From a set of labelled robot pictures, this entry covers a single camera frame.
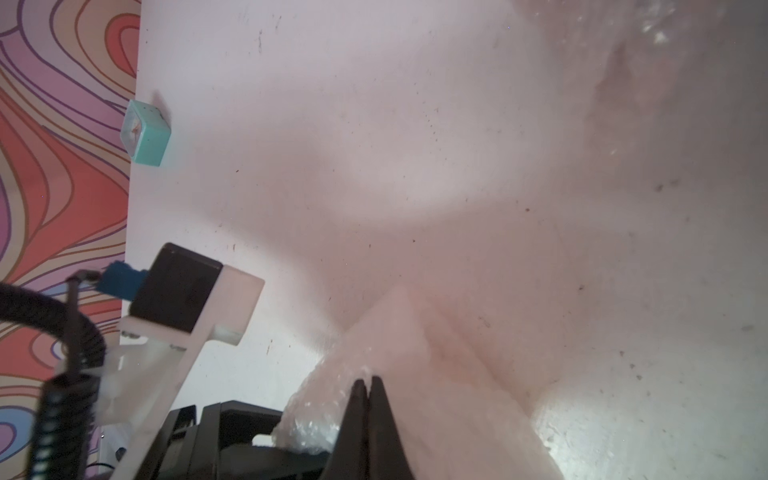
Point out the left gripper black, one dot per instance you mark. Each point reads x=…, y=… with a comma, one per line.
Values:
x=219, y=445

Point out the clear bubble wrap sheet top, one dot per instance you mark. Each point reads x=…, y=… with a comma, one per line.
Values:
x=634, y=77

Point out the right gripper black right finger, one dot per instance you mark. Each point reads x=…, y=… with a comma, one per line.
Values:
x=385, y=453

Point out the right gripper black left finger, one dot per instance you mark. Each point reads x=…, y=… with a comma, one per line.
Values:
x=349, y=458

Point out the clear bubble wrap sheet bottom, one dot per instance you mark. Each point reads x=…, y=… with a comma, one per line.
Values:
x=454, y=419

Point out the small teal alarm clock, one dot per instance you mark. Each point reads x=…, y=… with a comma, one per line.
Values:
x=144, y=133

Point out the clear bubble wrap sheet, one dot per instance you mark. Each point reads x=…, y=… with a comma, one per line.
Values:
x=454, y=419
x=634, y=77

